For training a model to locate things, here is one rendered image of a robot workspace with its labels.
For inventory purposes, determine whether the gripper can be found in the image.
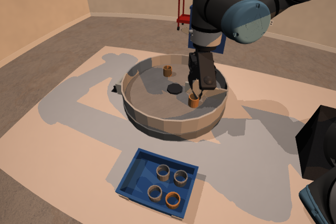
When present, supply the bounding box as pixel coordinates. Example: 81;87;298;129
188;44;216;100

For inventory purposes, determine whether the blue open crate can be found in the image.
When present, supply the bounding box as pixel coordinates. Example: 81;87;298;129
115;148;198;221

